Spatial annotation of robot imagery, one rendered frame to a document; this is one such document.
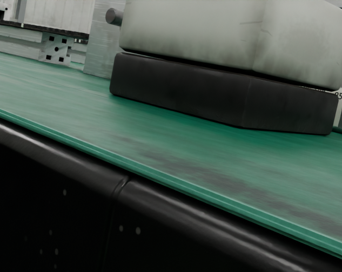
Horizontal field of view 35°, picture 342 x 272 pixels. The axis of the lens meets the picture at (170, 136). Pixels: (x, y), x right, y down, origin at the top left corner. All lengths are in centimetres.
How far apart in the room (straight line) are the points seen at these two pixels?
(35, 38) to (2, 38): 7
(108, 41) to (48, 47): 14
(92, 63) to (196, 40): 24
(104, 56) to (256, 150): 31
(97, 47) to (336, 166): 33
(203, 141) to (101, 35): 32
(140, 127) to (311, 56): 11
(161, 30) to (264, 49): 5
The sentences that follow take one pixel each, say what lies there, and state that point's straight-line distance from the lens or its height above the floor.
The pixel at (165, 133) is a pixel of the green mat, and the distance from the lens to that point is 15.
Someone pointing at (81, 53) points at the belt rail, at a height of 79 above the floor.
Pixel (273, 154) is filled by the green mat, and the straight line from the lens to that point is 15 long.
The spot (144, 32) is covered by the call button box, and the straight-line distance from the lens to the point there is 25.
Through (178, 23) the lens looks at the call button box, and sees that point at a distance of 24.
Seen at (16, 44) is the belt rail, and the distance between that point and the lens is 62.
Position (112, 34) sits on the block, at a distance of 45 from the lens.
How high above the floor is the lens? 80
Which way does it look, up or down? 7 degrees down
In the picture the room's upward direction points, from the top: 11 degrees clockwise
